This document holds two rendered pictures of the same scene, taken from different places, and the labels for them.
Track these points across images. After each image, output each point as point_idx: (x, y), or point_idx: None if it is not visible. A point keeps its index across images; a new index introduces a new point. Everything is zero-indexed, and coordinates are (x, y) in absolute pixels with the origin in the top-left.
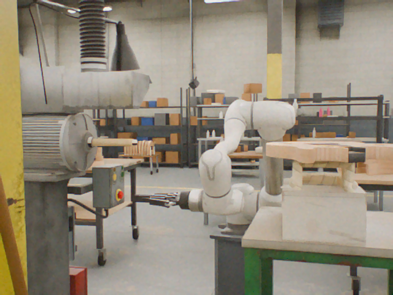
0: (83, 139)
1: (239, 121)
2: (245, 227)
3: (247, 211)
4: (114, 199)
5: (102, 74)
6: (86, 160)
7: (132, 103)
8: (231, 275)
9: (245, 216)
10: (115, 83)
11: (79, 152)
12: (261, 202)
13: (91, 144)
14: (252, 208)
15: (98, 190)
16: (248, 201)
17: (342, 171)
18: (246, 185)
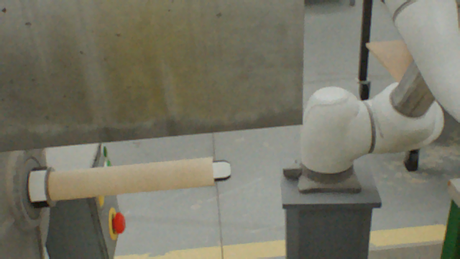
0: (14, 203)
1: (451, 1)
2: (347, 175)
3: (353, 148)
4: (111, 246)
5: None
6: (39, 244)
7: (298, 99)
8: (325, 258)
9: (348, 157)
10: (190, 1)
11: (14, 253)
12: (384, 129)
13: (47, 203)
14: (364, 142)
15: (63, 242)
16: (356, 131)
17: None
18: (346, 97)
